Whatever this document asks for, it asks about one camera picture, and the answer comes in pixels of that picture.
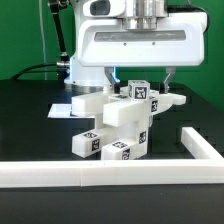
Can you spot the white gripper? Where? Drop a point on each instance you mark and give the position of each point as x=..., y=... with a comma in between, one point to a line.
x=177, y=41

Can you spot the small tagged cube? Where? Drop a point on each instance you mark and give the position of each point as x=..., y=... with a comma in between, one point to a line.
x=138, y=90

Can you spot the white chair seat part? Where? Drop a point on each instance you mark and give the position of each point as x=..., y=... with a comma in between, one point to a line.
x=137, y=130

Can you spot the white chair back frame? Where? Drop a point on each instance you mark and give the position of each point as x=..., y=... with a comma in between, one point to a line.
x=119, y=109

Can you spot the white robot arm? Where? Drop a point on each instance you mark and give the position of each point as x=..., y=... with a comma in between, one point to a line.
x=138, y=15

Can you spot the white U-shaped fence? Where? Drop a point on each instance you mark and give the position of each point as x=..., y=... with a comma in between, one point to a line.
x=205, y=167

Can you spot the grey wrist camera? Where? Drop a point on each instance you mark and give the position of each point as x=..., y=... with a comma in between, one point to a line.
x=103, y=8

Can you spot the white marker base plate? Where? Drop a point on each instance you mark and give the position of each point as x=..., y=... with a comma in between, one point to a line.
x=66, y=111

